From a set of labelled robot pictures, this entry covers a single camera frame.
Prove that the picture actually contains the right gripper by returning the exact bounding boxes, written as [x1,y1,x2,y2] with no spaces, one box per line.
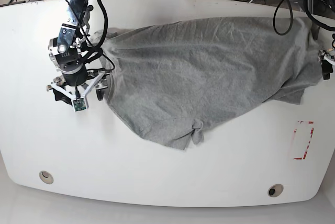
[47,64,109,104]

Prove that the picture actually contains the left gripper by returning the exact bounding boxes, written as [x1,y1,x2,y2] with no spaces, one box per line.
[318,34,335,80]

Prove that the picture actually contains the grey t-shirt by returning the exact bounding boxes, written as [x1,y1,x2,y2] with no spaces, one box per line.
[100,17,322,150]

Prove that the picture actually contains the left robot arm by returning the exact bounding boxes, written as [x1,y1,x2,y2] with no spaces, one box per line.
[304,0,334,80]

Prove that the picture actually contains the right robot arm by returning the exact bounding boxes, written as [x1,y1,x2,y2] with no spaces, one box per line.
[47,0,115,111]

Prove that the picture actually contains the red tape rectangle marking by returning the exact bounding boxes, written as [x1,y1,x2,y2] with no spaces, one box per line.
[288,121,315,160]

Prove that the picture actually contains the left table grommet hole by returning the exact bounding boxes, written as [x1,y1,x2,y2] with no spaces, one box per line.
[39,171,54,185]

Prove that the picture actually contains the table grommet hole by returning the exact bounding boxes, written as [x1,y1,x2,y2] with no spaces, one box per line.
[39,171,54,185]
[267,184,284,198]

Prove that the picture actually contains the right table grommet hole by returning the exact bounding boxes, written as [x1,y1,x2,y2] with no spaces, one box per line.
[267,184,284,198]

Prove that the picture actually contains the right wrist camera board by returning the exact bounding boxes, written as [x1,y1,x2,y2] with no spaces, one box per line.
[71,98,88,112]

